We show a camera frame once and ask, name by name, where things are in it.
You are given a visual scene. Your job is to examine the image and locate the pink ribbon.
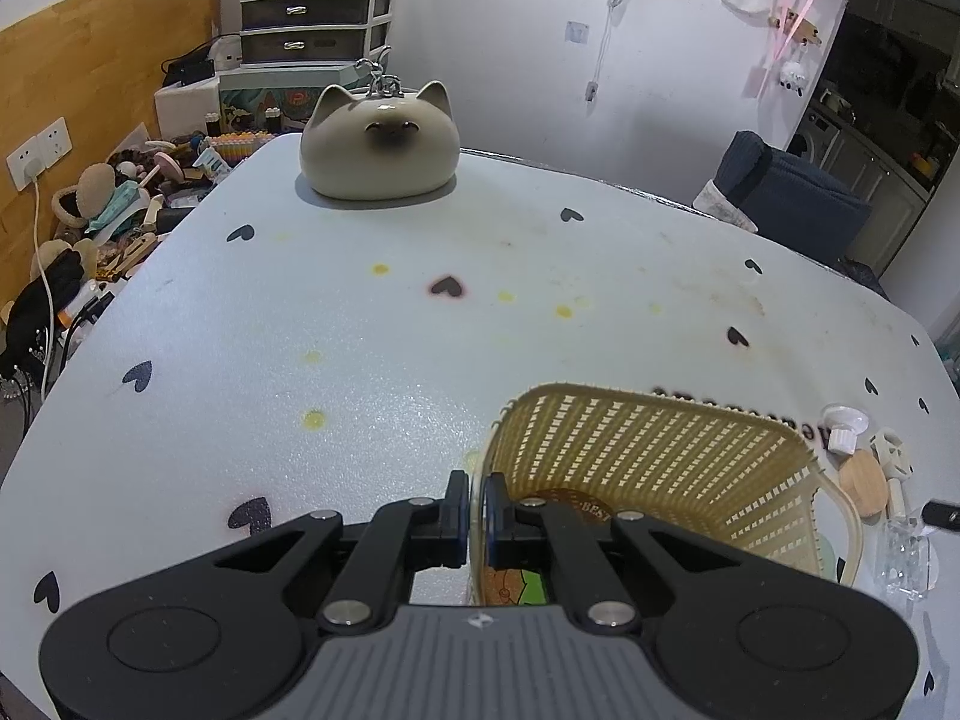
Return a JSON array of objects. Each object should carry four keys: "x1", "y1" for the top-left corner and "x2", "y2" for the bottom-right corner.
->
[{"x1": 746, "y1": 0, "x2": 826, "y2": 98}]

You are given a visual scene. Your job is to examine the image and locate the beige woven plastic basket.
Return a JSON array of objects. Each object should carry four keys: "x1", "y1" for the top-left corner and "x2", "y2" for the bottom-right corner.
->
[{"x1": 469, "y1": 382, "x2": 863, "y2": 608}]

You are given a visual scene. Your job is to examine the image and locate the metal keychain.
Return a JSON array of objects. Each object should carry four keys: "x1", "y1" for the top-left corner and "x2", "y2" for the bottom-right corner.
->
[{"x1": 355, "y1": 47, "x2": 407, "y2": 96}]

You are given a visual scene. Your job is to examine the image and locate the white power cable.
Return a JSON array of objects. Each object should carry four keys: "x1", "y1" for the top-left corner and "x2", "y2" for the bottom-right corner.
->
[{"x1": 28, "y1": 165, "x2": 62, "y2": 398}]

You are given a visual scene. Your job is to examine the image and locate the black knitted cloth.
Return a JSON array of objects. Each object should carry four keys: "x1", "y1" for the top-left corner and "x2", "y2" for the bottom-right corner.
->
[{"x1": 0, "y1": 247, "x2": 85, "y2": 383}]

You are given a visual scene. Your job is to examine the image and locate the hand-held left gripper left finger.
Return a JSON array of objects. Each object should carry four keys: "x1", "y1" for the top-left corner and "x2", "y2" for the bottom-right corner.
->
[{"x1": 214, "y1": 469, "x2": 472, "y2": 632}]

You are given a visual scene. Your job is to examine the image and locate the round printed tin lid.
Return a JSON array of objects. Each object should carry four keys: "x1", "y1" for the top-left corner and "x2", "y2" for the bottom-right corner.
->
[{"x1": 480, "y1": 491, "x2": 610, "y2": 607}]

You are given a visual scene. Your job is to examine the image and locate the beige ceramic cat ornament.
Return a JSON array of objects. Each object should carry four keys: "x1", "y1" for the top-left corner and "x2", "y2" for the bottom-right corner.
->
[{"x1": 300, "y1": 80, "x2": 461, "y2": 202}]

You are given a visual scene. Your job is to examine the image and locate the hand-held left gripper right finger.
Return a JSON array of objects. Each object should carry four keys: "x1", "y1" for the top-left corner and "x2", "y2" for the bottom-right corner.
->
[{"x1": 484, "y1": 471, "x2": 740, "y2": 631}]

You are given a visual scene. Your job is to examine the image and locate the white wall socket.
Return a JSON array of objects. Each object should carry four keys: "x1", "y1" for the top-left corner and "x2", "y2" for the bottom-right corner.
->
[{"x1": 6, "y1": 118, "x2": 72, "y2": 192}]

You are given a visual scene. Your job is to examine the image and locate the white hanging cord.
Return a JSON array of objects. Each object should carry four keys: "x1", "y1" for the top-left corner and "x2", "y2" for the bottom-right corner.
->
[{"x1": 583, "y1": 0, "x2": 640, "y2": 107}]

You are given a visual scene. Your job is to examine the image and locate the beige plush earmuffs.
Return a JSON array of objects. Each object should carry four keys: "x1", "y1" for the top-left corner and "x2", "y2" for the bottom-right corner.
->
[{"x1": 51, "y1": 163, "x2": 118, "y2": 227}]

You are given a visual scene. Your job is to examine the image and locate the washing machine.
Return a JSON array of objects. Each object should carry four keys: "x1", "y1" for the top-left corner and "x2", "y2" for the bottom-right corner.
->
[{"x1": 795, "y1": 109, "x2": 842, "y2": 167}]

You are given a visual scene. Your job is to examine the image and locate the turquoise face mask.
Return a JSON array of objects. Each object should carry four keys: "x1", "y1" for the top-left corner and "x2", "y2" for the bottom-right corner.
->
[{"x1": 85, "y1": 184, "x2": 145, "y2": 235}]

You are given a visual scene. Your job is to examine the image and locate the black electronic device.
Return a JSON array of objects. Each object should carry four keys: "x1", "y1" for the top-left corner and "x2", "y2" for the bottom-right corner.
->
[{"x1": 163, "y1": 52, "x2": 218, "y2": 88}]

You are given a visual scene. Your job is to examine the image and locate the colourful printed box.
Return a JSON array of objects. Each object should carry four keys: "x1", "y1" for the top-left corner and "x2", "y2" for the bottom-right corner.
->
[{"x1": 217, "y1": 64, "x2": 362, "y2": 137}]

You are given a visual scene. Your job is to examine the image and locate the wooden wall hook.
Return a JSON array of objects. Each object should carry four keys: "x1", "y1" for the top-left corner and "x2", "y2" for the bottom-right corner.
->
[{"x1": 783, "y1": 9, "x2": 823, "y2": 47}]

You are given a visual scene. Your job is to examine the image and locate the white skull-shaped figure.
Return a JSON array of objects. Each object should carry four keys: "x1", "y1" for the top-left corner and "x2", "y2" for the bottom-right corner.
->
[{"x1": 870, "y1": 427, "x2": 913, "y2": 518}]

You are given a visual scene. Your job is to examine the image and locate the dark blue cushioned chair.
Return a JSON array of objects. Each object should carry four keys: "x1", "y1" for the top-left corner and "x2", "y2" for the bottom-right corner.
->
[{"x1": 712, "y1": 130, "x2": 872, "y2": 260}]

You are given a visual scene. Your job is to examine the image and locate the grey plastic drawer unit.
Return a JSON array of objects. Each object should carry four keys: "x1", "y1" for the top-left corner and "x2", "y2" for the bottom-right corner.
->
[{"x1": 240, "y1": 0, "x2": 398, "y2": 67}]

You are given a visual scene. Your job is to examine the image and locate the white foam box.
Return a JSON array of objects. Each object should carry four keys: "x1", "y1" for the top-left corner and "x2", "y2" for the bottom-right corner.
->
[{"x1": 155, "y1": 75, "x2": 223, "y2": 137}]

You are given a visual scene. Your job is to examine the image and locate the white suction cup hook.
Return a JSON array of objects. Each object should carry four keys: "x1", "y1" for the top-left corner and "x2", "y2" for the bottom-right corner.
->
[{"x1": 821, "y1": 403, "x2": 871, "y2": 455}]

